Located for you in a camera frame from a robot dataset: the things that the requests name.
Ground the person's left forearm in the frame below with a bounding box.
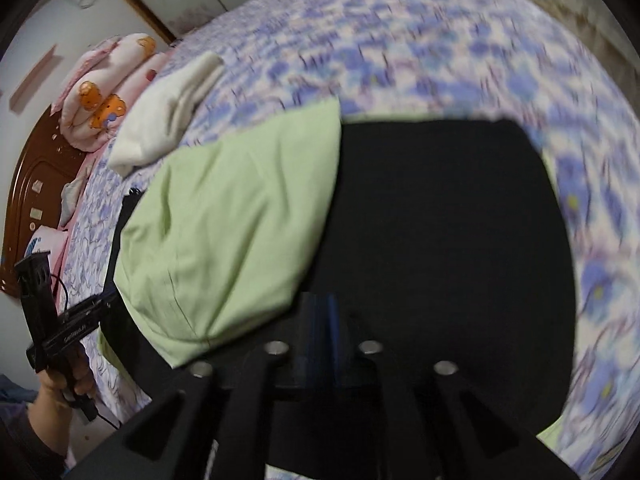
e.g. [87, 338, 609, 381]
[0, 387, 68, 480]

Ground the blue cat print blanket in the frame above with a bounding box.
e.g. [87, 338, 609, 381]
[60, 0, 640, 480]

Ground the pink bear print quilt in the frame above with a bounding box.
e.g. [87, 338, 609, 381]
[50, 32, 171, 153]

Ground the green and black jacket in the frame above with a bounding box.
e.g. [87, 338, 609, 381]
[97, 97, 578, 471]

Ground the black cable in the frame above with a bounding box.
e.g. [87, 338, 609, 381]
[49, 274, 123, 432]

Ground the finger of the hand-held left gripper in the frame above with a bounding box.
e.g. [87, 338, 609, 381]
[67, 293, 121, 321]

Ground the brown wooden headboard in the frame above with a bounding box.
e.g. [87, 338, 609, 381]
[0, 104, 92, 301]

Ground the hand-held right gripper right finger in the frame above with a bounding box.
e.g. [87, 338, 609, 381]
[327, 294, 581, 480]

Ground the person's left hand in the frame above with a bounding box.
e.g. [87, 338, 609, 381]
[37, 345, 97, 413]

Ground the white and blue pillow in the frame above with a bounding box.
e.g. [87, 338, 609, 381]
[22, 224, 68, 273]

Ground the grey white crumpled cloth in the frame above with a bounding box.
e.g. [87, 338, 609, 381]
[59, 174, 92, 228]

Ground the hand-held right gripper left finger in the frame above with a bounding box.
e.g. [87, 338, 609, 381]
[62, 292, 329, 480]

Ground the white folded cloth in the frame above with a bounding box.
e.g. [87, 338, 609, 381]
[107, 52, 226, 178]

